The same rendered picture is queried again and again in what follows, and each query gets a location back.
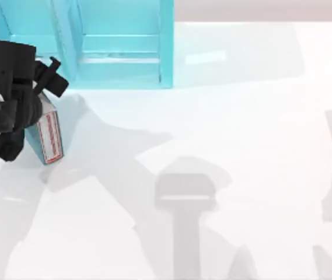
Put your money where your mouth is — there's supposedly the blue book with red spine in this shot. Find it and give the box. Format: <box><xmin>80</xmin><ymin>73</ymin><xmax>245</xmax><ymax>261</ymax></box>
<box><xmin>25</xmin><ymin>59</ymin><xmax>65</xmax><ymax>166</ymax></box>

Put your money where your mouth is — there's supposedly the light blue rack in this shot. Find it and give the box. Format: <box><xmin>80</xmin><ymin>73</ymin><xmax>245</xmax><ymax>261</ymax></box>
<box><xmin>0</xmin><ymin>0</ymin><xmax>175</xmax><ymax>90</ymax></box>

